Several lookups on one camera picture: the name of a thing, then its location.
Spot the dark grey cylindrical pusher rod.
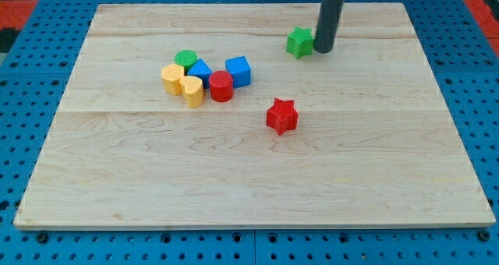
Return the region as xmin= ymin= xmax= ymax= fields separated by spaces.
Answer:
xmin=313 ymin=0 xmax=344 ymax=54

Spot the green star block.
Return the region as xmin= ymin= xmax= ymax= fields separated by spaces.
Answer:
xmin=286 ymin=26 xmax=313 ymax=59

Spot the red star block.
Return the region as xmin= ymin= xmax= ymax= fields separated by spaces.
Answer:
xmin=266 ymin=98 xmax=299 ymax=136

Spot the blue cube block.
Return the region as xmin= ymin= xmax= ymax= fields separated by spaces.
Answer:
xmin=225 ymin=56 xmax=252 ymax=88

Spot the red cylinder block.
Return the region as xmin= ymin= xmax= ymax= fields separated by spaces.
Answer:
xmin=209 ymin=71 xmax=233 ymax=103

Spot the blue triangle block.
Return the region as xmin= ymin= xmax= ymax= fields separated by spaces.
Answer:
xmin=187 ymin=58 xmax=212 ymax=89

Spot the light wooden board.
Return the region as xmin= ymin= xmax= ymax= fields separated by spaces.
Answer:
xmin=14 ymin=3 xmax=496 ymax=231

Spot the green cylinder block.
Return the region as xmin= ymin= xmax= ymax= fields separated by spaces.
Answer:
xmin=174 ymin=49 xmax=198 ymax=72

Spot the yellow heart block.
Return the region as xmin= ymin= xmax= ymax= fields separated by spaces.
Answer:
xmin=179 ymin=76 xmax=204 ymax=108

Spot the yellow hexagon block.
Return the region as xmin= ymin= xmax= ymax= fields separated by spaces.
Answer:
xmin=161 ymin=63 xmax=185 ymax=95

